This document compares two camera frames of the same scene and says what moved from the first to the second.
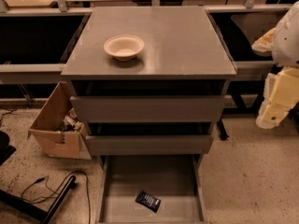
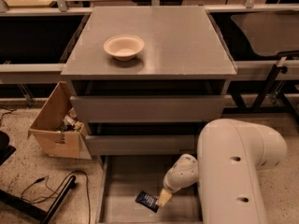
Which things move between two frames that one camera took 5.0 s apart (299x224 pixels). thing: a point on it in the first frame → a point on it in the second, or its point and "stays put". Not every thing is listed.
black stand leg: x=30 y=208 stays put
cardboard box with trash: x=59 y=130 stays put
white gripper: x=287 y=44 → x=172 y=184
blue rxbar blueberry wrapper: x=149 y=201 stays put
